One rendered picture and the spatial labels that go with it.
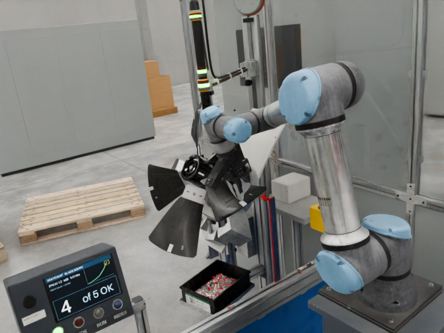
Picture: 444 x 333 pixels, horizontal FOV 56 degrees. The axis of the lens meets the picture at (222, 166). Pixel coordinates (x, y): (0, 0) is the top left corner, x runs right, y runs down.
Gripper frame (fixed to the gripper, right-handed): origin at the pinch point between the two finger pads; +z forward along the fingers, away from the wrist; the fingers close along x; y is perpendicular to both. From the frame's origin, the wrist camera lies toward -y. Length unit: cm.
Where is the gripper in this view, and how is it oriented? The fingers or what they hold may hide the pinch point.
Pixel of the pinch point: (238, 198)
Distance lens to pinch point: 152.4
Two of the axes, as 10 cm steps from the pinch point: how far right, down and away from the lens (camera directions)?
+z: 3.4, 8.2, 4.6
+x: -5.8, -2.0, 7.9
